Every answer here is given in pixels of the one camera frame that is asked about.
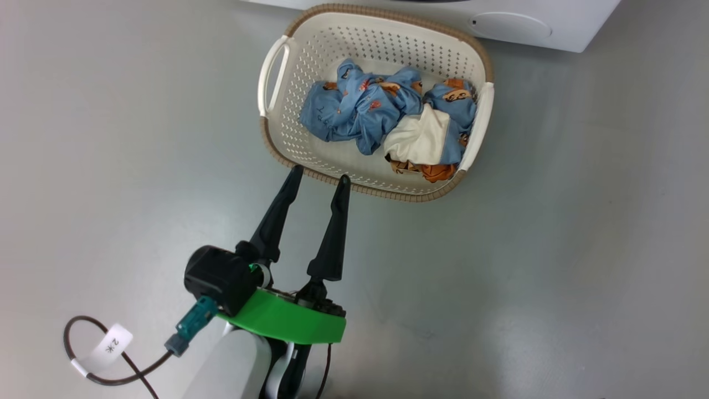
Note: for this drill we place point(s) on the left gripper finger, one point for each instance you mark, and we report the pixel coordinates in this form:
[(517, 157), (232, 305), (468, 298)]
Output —
[(335, 238), (277, 221)]

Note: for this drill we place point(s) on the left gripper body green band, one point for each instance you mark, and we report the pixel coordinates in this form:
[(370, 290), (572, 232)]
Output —
[(288, 324)]

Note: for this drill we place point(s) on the blue cartoon print garment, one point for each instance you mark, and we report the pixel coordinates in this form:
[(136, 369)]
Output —
[(354, 108)]

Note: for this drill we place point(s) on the blue garment with white lining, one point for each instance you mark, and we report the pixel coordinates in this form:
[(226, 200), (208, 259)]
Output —
[(424, 138)]

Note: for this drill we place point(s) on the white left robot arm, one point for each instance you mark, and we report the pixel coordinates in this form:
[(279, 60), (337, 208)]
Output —
[(232, 366)]

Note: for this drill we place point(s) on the cream perforated laundry basket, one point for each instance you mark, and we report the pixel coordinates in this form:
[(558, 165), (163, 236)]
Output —
[(310, 50)]

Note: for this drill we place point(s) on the white washing machine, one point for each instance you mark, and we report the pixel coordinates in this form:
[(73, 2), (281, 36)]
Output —
[(570, 22)]

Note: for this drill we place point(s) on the round white filter cover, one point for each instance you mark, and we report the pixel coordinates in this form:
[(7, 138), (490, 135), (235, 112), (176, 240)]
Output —
[(509, 25)]

